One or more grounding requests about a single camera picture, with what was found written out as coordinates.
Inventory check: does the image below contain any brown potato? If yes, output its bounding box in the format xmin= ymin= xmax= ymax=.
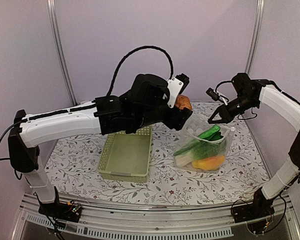
xmin=174 ymin=94 xmax=192 ymax=111

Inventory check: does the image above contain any right aluminium frame post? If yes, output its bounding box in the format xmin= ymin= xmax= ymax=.
xmin=244 ymin=0 xmax=265 ymax=75

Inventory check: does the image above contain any floral patterned table mat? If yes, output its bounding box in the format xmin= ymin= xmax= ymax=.
xmin=45 ymin=119 xmax=269 ymax=206

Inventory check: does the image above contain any aluminium front rail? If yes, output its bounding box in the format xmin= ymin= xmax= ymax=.
xmin=12 ymin=194 xmax=300 ymax=240

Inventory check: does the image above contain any light green cucumber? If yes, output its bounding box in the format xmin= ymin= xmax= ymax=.
xmin=197 ymin=124 xmax=221 ymax=140

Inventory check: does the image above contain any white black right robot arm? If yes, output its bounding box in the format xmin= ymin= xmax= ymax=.
xmin=208 ymin=73 xmax=300 ymax=218

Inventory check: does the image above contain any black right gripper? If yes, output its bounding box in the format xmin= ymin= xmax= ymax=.
xmin=208 ymin=93 xmax=257 ymax=124

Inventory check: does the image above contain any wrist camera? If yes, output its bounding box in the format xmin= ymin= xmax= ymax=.
xmin=163 ymin=73 xmax=190 ymax=109
xmin=206 ymin=87 xmax=229 ymax=105

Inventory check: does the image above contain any dark green cucumber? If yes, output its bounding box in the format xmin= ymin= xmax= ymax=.
xmin=210 ymin=132 xmax=223 ymax=141

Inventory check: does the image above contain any left aluminium frame post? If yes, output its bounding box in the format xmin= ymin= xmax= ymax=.
xmin=46 ymin=0 xmax=78 ymax=106

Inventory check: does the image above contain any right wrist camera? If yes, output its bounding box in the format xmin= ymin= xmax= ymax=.
xmin=206 ymin=87 xmax=229 ymax=105

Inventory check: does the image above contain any clear zip top bag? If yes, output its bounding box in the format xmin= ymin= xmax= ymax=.
xmin=173 ymin=114 xmax=235 ymax=172

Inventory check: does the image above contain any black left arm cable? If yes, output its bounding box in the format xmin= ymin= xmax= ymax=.
xmin=106 ymin=44 xmax=175 ymax=97

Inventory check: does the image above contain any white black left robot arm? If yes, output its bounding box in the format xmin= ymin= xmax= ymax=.
xmin=3 ymin=74 xmax=192 ymax=217

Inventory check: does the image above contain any white green bok choy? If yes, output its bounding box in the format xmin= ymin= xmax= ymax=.
xmin=173 ymin=139 xmax=227 ymax=168

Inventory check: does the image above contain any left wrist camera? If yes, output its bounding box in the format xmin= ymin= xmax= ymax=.
xmin=163 ymin=73 xmax=190 ymax=109

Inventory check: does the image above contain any aluminium frame post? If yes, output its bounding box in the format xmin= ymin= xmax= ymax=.
xmin=46 ymin=0 xmax=78 ymax=106
xmin=244 ymin=0 xmax=265 ymax=75

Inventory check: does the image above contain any pale green plastic basket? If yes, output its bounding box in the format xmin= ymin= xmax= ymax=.
xmin=97 ymin=126 xmax=153 ymax=183

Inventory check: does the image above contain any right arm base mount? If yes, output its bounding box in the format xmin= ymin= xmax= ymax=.
xmin=230 ymin=188 xmax=275 ymax=223

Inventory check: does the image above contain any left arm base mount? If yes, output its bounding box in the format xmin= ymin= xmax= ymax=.
xmin=37 ymin=186 xmax=82 ymax=223

